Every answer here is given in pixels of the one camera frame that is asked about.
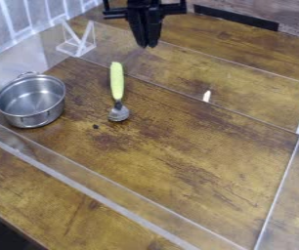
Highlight clear acrylic barrier front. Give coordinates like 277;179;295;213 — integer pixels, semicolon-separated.
0;124;247;250

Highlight clear acrylic triangle bracket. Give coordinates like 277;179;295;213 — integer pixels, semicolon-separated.
56;21;96;58

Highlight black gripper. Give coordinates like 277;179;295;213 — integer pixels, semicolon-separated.
102;0;188;48

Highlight green handled metal spoon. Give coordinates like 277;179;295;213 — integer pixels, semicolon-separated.
108;62;130;122

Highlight black strip on table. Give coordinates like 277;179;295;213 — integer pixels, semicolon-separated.
193;4;279;31

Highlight small steel pot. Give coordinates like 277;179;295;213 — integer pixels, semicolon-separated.
0;71;66;129

